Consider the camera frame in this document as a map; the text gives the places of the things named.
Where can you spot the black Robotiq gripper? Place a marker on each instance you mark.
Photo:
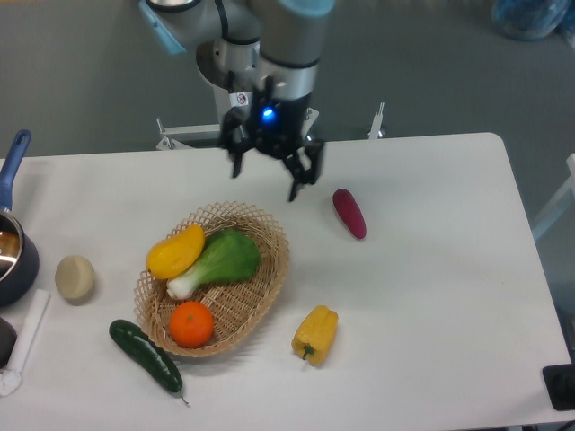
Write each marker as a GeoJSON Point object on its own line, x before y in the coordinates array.
{"type": "Point", "coordinates": [275, 126]}

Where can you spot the yellow mango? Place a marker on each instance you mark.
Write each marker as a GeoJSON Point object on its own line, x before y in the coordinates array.
{"type": "Point", "coordinates": [173, 255]}

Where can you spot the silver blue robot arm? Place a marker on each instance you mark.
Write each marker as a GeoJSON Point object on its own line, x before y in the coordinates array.
{"type": "Point", "coordinates": [261, 59]}

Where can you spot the woven wicker basket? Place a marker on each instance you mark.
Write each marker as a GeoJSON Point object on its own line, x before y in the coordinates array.
{"type": "Point", "coordinates": [237, 308]}

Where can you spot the purple sweet potato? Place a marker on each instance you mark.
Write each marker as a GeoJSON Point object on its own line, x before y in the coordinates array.
{"type": "Point", "coordinates": [348, 211]}

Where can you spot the green bok choy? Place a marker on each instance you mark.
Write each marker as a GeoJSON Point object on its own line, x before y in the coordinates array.
{"type": "Point", "coordinates": [229, 256]}

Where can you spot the yellow bell pepper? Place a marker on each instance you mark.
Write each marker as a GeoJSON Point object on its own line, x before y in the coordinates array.
{"type": "Point", "coordinates": [314, 337]}

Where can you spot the orange fruit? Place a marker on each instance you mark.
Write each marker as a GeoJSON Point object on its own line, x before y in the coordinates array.
{"type": "Point", "coordinates": [191, 325]}

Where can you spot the dark green cucumber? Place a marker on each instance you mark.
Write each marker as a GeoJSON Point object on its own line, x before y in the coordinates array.
{"type": "Point", "coordinates": [142, 350]}

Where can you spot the blue plastic bag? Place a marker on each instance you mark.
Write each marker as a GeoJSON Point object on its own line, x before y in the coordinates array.
{"type": "Point", "coordinates": [528, 20]}

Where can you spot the dark blue saucepan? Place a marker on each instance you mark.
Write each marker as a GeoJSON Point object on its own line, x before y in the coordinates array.
{"type": "Point", "coordinates": [20, 260]}

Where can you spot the dark round object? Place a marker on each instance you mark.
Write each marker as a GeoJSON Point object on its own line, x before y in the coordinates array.
{"type": "Point", "coordinates": [8, 337]}

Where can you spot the white rolled cloth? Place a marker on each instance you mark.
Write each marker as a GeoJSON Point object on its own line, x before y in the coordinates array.
{"type": "Point", "coordinates": [11, 376]}

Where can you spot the black device at edge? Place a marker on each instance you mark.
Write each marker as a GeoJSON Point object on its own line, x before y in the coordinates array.
{"type": "Point", "coordinates": [559, 382]}

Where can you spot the white frame at right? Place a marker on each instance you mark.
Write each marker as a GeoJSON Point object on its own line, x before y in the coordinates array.
{"type": "Point", "coordinates": [556, 206]}

